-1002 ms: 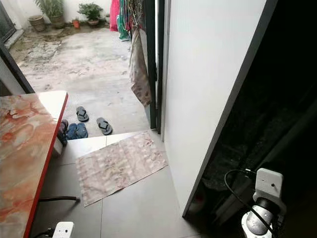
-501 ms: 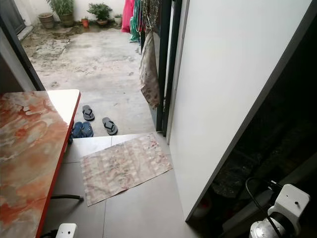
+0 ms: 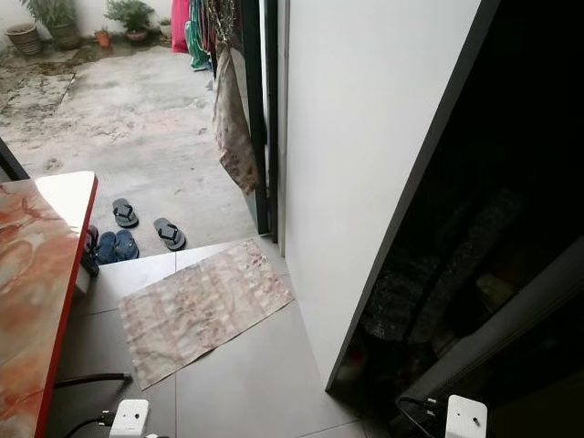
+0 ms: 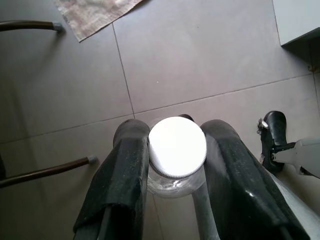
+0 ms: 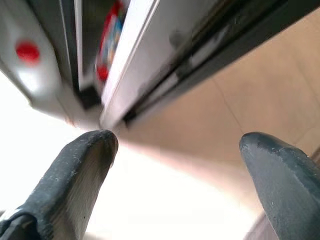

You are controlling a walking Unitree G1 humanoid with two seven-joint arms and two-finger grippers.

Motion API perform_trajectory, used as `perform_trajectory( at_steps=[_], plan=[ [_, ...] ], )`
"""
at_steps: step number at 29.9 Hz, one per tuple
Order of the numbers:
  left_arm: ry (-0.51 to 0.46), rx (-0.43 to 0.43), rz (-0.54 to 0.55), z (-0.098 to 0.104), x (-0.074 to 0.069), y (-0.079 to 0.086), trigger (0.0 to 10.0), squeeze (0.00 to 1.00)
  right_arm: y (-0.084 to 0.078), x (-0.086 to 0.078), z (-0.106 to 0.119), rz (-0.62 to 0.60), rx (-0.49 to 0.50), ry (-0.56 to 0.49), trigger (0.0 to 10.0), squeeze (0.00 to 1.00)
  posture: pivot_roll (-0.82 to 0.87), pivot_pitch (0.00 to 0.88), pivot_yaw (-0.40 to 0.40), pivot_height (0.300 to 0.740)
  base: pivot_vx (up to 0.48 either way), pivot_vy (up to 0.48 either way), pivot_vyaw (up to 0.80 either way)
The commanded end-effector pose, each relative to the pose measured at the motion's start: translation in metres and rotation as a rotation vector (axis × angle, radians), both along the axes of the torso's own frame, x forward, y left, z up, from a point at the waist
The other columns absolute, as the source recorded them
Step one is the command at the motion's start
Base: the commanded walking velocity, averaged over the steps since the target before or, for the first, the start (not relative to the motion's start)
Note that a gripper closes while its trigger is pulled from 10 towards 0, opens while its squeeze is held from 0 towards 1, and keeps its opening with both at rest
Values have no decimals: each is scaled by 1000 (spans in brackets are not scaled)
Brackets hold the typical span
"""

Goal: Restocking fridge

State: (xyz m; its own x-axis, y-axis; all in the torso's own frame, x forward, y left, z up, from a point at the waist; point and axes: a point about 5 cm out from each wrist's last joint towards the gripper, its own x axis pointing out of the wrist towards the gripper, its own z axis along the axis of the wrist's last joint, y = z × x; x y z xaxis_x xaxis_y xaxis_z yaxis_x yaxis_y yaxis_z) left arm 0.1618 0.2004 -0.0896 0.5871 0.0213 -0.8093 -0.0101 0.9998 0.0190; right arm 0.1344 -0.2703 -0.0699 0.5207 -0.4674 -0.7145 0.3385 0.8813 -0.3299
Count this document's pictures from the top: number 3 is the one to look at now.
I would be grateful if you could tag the white fridge cabinet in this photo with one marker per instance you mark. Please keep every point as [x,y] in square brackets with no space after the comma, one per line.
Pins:
[365,164]

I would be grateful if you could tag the black fridge door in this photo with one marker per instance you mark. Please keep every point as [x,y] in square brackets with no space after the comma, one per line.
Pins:
[511,228]

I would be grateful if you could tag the orange marble red-edged table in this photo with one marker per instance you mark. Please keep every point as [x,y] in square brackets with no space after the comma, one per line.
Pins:
[36,301]

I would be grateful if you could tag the brown shoe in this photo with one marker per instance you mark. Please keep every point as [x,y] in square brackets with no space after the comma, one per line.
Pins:
[91,237]

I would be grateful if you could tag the white box black trim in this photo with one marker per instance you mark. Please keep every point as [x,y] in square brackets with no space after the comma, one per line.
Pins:
[89,266]

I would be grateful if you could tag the blue flip-flop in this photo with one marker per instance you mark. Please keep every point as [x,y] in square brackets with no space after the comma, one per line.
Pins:
[127,245]
[107,248]

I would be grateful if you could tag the grey flip-flop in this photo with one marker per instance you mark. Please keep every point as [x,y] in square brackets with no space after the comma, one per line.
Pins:
[125,213]
[170,234]

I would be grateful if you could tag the large grey brown pot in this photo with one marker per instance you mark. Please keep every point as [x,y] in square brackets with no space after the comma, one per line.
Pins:
[24,39]

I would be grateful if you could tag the small orange plant pot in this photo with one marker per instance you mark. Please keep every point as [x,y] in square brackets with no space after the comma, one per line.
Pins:
[102,38]

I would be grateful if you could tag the tall leafy potted plant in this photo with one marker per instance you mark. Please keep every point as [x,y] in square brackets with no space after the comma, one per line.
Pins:
[55,14]

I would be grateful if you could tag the floral beige floor mat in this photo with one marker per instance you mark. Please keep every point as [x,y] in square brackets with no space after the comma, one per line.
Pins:
[201,310]

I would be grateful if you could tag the small white plant pot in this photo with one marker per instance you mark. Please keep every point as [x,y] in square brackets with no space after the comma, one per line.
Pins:
[165,29]

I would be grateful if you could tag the hanging patterned beige cloth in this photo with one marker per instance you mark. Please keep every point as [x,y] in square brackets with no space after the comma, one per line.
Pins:
[234,119]

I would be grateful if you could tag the pink red sack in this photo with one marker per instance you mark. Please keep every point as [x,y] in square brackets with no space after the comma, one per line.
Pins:
[180,23]

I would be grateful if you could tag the black slanted frame bar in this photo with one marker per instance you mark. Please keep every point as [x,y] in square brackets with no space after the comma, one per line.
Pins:
[14,164]

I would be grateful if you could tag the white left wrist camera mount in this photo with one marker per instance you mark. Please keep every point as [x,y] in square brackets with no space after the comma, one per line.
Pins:
[130,420]

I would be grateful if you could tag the black door frame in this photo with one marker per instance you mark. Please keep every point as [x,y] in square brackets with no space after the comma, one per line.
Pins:
[269,109]

